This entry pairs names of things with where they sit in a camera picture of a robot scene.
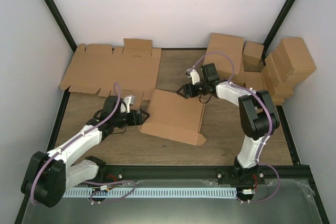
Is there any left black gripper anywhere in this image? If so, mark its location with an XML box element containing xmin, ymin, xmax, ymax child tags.
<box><xmin>113</xmin><ymin>109</ymin><xmax>150</xmax><ymax>127</ymax></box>

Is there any brown cardboard box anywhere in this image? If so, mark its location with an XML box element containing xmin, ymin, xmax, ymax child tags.
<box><xmin>138</xmin><ymin>89</ymin><xmax>207</xmax><ymax>146</ymax></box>

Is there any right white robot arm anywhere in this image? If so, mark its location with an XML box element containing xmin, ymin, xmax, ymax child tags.
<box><xmin>176</xmin><ymin>63</ymin><xmax>280</xmax><ymax>184</ymax></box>

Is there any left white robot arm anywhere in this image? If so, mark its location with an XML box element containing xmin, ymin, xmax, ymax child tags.
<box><xmin>20</xmin><ymin>95</ymin><xmax>150</xmax><ymax>207</ymax></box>

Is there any large folded cardboard box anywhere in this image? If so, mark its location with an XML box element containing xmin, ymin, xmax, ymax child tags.
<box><xmin>203</xmin><ymin>33</ymin><xmax>244</xmax><ymax>81</ymax></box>

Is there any middle folded cardboard box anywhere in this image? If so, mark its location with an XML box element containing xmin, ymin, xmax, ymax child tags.
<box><xmin>245</xmin><ymin>72</ymin><xmax>264</xmax><ymax>90</ymax></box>

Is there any small folded cardboard box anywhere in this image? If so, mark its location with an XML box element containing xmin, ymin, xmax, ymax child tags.
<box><xmin>243</xmin><ymin>41</ymin><xmax>264</xmax><ymax>66</ymax></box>

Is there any leaning folded cardboard box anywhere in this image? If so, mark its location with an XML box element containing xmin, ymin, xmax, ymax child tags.
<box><xmin>261</xmin><ymin>52</ymin><xmax>293</xmax><ymax>100</ymax></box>

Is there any low cardboard box stack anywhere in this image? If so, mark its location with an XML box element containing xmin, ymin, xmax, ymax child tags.
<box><xmin>271</xmin><ymin>95</ymin><xmax>285</xmax><ymax>106</ymax></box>

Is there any tall folded cardboard box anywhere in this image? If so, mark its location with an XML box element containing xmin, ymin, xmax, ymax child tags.
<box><xmin>276</xmin><ymin>37</ymin><xmax>316</xmax><ymax>80</ymax></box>

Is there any flat cardboard sheet stack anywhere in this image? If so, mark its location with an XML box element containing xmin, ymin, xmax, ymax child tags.
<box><xmin>59</xmin><ymin>38</ymin><xmax>162</xmax><ymax>100</ymax></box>

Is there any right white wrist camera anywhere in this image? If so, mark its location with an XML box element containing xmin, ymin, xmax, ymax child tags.
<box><xmin>185</xmin><ymin>68</ymin><xmax>201</xmax><ymax>85</ymax></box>

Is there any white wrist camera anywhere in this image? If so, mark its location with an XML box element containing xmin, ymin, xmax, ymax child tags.
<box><xmin>120</xmin><ymin>95</ymin><xmax>135</xmax><ymax>113</ymax></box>
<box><xmin>185</xmin><ymin>68</ymin><xmax>201</xmax><ymax>85</ymax></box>

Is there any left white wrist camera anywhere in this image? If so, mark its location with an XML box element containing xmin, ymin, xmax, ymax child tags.
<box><xmin>120</xmin><ymin>95</ymin><xmax>135</xmax><ymax>113</ymax></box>

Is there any light blue slotted cable duct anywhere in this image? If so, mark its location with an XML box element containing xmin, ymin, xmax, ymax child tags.
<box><xmin>64</xmin><ymin>187</ymin><xmax>237</xmax><ymax>199</ymax></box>

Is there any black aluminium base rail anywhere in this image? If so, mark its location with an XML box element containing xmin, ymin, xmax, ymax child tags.
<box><xmin>34</xmin><ymin>165</ymin><xmax>310</xmax><ymax>183</ymax></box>

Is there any right black frame post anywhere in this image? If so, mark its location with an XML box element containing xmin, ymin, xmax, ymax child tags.
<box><xmin>263</xmin><ymin>0</ymin><xmax>296</xmax><ymax>52</ymax></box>

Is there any black frame post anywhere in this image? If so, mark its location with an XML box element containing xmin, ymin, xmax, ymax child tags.
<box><xmin>44</xmin><ymin>0</ymin><xmax>77</xmax><ymax>52</ymax></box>
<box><xmin>263</xmin><ymin>0</ymin><xmax>296</xmax><ymax>52</ymax></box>

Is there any left black frame post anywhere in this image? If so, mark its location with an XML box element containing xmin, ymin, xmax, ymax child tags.
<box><xmin>44</xmin><ymin>0</ymin><xmax>77</xmax><ymax>52</ymax></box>

